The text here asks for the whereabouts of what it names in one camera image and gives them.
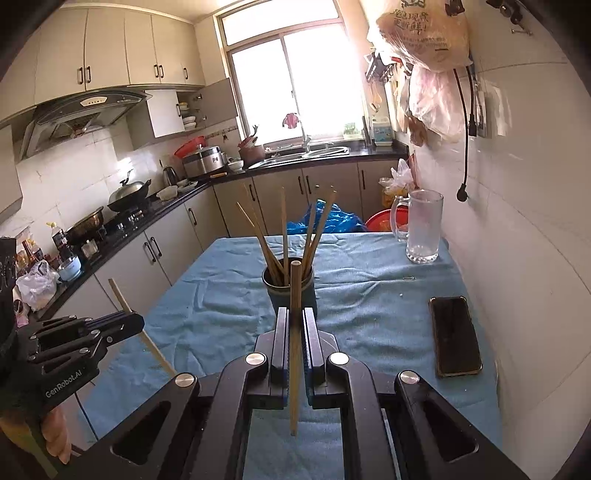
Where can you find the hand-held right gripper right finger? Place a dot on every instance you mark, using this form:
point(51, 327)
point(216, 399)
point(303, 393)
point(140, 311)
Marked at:
point(309, 332)

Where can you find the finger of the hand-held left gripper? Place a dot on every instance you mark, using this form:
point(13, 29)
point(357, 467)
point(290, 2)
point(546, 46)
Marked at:
point(115, 330)
point(78, 323)

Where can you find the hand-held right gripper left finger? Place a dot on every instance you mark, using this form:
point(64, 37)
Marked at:
point(284, 332)

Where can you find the dark round chopstick holder cup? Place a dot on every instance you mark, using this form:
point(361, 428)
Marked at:
point(277, 297)

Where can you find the person's left hand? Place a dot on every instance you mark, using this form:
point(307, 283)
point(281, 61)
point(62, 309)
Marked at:
point(57, 434)

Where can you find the small blue white appliance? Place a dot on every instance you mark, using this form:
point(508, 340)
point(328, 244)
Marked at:
point(70, 268)

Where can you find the white plastic bag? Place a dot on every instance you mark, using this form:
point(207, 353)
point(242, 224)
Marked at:
point(37, 286)

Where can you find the blue towel tablecloth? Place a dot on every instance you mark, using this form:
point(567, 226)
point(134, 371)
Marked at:
point(207, 295)

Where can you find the dark sauce bottle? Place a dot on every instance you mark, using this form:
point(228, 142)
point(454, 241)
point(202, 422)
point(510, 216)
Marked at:
point(57, 240)

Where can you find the dark cooking pot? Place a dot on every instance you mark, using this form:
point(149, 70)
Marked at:
point(85, 226)

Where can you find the gas stove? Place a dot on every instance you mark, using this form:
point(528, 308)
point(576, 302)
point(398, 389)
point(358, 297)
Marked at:
point(127, 219)

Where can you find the blue plastic bag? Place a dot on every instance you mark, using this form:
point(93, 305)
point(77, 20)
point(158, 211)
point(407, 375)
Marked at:
point(344, 221)

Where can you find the cream lower cabinets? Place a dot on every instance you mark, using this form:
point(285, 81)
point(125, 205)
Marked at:
point(184, 230)

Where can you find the cream cabinets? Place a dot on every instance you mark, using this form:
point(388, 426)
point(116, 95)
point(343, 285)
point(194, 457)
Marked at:
point(111, 50)
point(184, 230)

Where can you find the red plastic basin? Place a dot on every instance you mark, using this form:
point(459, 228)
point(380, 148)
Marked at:
point(381, 221)

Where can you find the wok with lid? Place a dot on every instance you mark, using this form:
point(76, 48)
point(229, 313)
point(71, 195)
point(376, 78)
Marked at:
point(129, 191)

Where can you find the black smartphone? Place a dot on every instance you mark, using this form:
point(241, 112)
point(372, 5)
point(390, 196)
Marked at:
point(457, 337)

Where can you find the black kitchen countertop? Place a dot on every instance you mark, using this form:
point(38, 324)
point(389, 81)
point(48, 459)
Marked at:
point(184, 194)

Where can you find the white bowls on counter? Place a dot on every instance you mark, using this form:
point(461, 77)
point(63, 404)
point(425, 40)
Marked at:
point(178, 189)

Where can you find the clear glass mug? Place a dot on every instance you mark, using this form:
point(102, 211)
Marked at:
point(425, 226)

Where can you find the steel electric kettle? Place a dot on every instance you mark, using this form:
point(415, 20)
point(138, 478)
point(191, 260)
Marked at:
point(171, 175)

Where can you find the clear bag of food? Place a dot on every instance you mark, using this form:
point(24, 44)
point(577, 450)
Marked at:
point(397, 184)

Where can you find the small white bowl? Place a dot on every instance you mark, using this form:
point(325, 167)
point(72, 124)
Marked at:
point(235, 165)

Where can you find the steel sink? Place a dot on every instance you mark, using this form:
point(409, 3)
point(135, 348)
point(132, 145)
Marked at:
point(300, 157)

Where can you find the brown utensil holder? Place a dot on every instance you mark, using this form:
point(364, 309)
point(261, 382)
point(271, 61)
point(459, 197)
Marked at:
point(251, 152)

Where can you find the silver rice cooker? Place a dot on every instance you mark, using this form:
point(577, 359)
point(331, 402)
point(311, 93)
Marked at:
point(203, 161)

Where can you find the sink faucet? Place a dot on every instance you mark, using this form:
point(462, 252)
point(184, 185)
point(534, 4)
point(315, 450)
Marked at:
point(305, 136)

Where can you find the red plastic lid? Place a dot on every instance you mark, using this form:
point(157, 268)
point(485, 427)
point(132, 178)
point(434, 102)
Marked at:
point(189, 146)

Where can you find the pink cloth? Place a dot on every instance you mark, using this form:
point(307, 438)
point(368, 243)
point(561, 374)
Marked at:
point(291, 121)

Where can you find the white detergent container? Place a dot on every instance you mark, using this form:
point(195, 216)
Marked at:
point(382, 131)

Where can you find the range hood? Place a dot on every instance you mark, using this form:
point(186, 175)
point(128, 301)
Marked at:
point(92, 104)

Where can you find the stack of white dishes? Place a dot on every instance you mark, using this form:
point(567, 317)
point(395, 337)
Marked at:
point(187, 117)

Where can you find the kitchen window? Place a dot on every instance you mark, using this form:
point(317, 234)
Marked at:
point(277, 83)

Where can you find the pink hanging plastic bag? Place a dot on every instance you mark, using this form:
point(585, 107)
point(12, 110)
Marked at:
point(436, 104)

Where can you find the cream upper cabinets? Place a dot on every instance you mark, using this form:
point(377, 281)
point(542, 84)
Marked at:
point(111, 50)

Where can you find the tan hanging plastic bag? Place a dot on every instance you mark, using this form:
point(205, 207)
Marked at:
point(425, 32)

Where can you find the open wall cabinet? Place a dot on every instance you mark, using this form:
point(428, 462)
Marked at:
point(161, 115)

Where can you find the wall utensil rack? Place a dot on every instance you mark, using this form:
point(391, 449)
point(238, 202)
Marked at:
point(383, 67)

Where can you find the white wall socket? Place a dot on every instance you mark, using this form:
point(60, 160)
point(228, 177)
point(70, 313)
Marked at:
point(491, 110)

